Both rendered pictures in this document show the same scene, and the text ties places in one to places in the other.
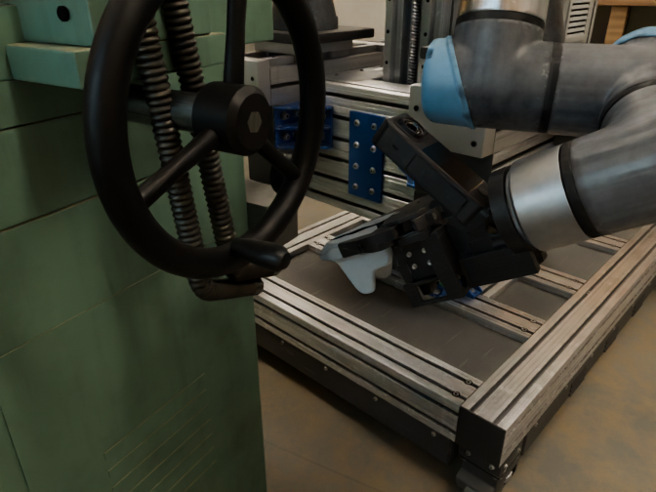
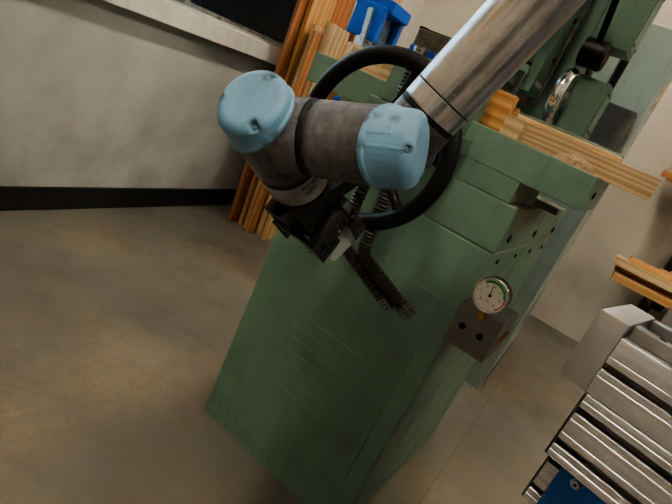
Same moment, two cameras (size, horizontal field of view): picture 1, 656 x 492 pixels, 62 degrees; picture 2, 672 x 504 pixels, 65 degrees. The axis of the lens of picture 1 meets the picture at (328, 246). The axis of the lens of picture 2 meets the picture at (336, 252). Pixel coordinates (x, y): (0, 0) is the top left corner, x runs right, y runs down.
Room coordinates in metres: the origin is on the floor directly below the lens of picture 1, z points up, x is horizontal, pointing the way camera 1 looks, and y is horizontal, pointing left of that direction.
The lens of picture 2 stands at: (0.43, -0.76, 0.89)
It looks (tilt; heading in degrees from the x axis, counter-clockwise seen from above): 18 degrees down; 85
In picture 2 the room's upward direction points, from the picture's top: 24 degrees clockwise
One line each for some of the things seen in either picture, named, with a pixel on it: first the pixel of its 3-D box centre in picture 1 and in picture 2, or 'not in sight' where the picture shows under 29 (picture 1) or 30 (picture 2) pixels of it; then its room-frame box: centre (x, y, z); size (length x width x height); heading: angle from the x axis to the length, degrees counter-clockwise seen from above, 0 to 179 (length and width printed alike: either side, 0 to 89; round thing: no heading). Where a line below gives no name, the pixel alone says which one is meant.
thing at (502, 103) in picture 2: not in sight; (456, 92); (0.61, 0.32, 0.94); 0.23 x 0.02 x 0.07; 149
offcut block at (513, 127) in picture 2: not in sight; (514, 128); (0.70, 0.19, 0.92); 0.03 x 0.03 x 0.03; 60
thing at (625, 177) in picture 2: not in sight; (504, 124); (0.72, 0.33, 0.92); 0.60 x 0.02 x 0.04; 149
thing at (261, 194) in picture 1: (254, 214); (482, 326); (0.81, 0.12, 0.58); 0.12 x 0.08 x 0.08; 59
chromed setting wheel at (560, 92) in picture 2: not in sight; (561, 96); (0.83, 0.42, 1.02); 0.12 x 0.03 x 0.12; 59
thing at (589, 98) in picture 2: not in sight; (578, 106); (0.89, 0.45, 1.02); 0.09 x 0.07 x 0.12; 149
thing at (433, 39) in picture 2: not in sight; (458, 55); (0.56, 0.20, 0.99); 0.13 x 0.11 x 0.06; 149
